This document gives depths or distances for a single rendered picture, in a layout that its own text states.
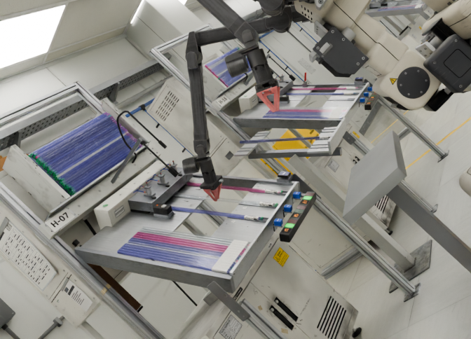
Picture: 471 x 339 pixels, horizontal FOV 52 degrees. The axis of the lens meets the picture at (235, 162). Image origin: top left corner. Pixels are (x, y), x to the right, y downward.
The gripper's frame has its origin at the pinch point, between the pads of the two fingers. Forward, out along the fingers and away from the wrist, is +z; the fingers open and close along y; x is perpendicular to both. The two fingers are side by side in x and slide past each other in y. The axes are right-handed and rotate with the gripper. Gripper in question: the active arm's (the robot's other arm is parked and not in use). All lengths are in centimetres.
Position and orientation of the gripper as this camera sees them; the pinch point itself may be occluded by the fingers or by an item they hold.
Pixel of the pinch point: (216, 198)
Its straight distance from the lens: 216.0
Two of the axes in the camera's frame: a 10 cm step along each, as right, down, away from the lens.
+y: -4.3, 4.4, -7.9
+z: 2.4, 9.0, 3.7
